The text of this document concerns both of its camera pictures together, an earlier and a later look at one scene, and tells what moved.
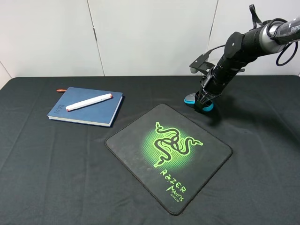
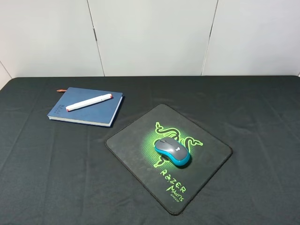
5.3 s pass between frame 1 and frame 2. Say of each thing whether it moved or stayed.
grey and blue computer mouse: moved
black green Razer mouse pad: stayed
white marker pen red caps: stayed
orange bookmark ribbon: stayed
